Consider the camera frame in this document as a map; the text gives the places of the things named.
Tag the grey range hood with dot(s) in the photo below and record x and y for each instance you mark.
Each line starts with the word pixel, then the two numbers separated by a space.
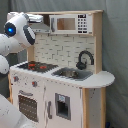
pixel 40 27

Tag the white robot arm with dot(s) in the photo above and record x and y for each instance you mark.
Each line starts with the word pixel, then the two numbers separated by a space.
pixel 17 36

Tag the grey cabinet door handle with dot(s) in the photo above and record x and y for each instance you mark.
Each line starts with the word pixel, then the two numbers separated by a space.
pixel 49 110

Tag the grey toy sink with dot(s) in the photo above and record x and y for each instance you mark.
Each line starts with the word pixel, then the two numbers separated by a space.
pixel 72 74

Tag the red stove knob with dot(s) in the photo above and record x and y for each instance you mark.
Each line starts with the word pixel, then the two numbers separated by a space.
pixel 34 84
pixel 15 78

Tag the red left stove knob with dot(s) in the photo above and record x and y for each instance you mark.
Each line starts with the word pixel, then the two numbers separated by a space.
pixel 15 78

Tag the white toy microwave door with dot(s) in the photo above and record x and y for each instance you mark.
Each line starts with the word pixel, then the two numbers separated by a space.
pixel 71 24

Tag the black toy stovetop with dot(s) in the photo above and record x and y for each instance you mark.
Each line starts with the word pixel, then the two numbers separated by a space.
pixel 37 66

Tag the toy oven door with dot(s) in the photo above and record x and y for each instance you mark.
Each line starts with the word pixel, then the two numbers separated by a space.
pixel 28 105

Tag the grey ice dispenser panel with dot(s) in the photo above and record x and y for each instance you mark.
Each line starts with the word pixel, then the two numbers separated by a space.
pixel 62 104

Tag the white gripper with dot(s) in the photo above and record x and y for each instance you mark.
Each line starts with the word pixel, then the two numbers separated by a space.
pixel 35 18

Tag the black toy faucet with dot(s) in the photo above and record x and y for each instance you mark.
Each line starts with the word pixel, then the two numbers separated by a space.
pixel 82 64

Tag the wooden toy kitchen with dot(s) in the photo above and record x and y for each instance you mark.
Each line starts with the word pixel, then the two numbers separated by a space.
pixel 87 97

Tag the red right stove knob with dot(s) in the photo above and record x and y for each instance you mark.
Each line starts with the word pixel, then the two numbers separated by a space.
pixel 34 84

